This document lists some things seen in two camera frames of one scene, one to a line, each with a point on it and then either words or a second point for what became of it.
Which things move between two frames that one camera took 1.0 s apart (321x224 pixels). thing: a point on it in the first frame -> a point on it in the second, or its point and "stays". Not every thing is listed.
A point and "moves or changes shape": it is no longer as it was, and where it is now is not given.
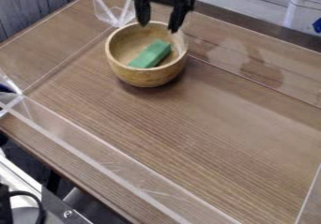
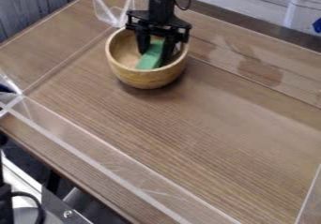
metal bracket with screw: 59,210 stays
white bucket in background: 304,14 stays
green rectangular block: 151,55 moves or changes shape
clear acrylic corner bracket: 117,17 stays
